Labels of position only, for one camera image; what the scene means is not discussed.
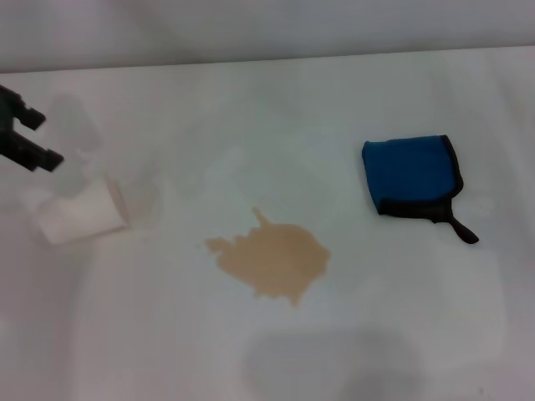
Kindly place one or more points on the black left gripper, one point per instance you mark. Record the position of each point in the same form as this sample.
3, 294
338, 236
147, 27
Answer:
6, 110

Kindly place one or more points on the white paper cup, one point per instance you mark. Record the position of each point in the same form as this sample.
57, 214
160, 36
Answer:
81, 211

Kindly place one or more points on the blue rag with black trim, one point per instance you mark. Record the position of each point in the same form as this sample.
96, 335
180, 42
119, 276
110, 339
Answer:
407, 175

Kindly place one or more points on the brown liquid stain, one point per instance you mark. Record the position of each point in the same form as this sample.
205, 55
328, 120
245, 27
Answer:
271, 261

